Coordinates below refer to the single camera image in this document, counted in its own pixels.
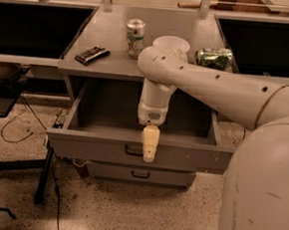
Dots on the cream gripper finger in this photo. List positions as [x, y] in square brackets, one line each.
[150, 137]

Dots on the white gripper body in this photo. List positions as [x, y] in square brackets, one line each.
[151, 115]

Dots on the grey top drawer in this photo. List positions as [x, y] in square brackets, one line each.
[103, 126]

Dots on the grey drawer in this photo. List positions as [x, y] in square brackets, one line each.
[103, 126]
[143, 175]

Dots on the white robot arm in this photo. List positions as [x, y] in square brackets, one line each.
[256, 184]

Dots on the grey bottom drawer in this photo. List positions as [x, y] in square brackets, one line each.
[143, 175]

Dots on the grey drawer cabinet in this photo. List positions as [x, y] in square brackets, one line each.
[107, 29]

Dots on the brown cup on floor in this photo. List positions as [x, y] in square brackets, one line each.
[81, 167]

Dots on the white bowl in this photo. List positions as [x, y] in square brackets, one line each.
[177, 46]

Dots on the black snack bar packet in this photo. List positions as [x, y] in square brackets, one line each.
[94, 53]

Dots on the crumpled chip bag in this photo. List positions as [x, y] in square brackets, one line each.
[60, 119]

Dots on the upright white soda can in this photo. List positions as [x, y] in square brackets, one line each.
[135, 37]

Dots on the green soda can lying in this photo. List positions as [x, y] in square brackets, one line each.
[218, 59]

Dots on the black bin at left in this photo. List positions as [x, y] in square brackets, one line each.
[12, 82]

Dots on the black stand frame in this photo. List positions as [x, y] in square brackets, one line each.
[44, 165]

